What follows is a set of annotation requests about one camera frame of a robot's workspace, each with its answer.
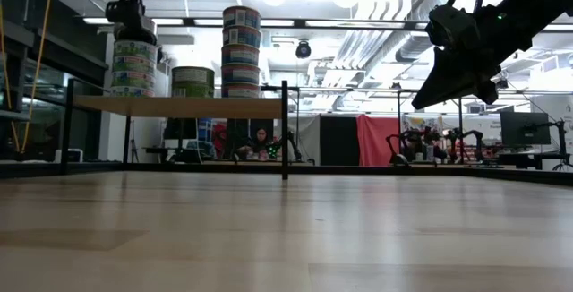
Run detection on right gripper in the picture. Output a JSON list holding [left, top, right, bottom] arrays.
[[410, 0, 573, 111]]

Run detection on wooden shelf with black legs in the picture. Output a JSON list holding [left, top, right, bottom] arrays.
[[62, 79, 290, 181]]

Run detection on dark background computer monitor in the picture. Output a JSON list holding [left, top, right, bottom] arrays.
[[500, 111, 552, 146]]

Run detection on red hanging cloth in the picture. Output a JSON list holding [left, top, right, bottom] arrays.
[[356, 113, 403, 167]]

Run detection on cluttered black background desk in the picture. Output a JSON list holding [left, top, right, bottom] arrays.
[[485, 147, 572, 171]]

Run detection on black background screen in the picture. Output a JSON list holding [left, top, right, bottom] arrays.
[[163, 117, 198, 141]]

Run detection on long ceiling light strip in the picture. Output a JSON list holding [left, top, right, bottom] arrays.
[[82, 16, 573, 32]]

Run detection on black upright panel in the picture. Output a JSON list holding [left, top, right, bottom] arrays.
[[320, 113, 358, 167]]

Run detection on small white box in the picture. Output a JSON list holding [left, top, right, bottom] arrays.
[[56, 148, 85, 164]]

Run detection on grey side desk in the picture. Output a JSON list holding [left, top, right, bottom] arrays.
[[0, 108, 32, 122]]

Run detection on person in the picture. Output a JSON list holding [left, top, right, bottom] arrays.
[[235, 126, 273, 160]]

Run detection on black background gantry frame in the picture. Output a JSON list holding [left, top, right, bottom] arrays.
[[396, 88, 466, 163]]

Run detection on colourful wall poster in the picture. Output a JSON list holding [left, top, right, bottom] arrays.
[[401, 115, 444, 133]]

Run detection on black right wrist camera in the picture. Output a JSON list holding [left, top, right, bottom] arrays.
[[424, 4, 481, 50]]

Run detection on yellow cable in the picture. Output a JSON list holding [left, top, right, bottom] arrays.
[[0, 0, 54, 153]]

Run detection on black metal frame pole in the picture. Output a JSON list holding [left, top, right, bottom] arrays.
[[0, 159, 573, 186]]

